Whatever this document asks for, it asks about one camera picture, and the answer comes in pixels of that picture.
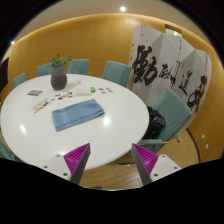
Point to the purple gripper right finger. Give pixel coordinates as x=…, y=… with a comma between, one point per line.
x=145, y=161

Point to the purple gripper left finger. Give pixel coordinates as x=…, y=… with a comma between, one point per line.
x=76, y=161

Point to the blue towel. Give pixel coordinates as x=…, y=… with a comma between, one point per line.
x=75, y=114

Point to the black bag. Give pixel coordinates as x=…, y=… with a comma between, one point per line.
x=156, y=124

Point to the white round table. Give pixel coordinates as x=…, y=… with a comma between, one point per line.
x=28, y=129

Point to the teal chair right front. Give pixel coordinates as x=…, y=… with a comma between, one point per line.
x=176, y=114

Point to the teal chair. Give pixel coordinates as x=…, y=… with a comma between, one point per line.
x=79, y=66
x=116, y=72
x=43, y=70
x=19, y=79
x=176, y=114

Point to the white box with green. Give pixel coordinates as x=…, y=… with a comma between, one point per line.
x=85, y=91

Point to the grey plant pot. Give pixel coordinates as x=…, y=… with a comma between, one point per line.
x=58, y=77

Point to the teal chair back right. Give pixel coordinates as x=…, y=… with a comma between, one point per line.
x=116, y=72

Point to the teal chair back middle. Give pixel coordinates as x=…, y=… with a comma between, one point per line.
x=79, y=66

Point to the teal chair back left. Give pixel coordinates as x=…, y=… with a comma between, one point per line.
x=43, y=70

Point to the teal chair far left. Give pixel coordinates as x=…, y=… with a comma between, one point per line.
x=19, y=79

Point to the green plant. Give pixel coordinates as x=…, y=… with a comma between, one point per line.
x=58, y=60

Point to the calligraphy folding screen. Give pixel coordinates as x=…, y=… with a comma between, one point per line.
x=160, y=61

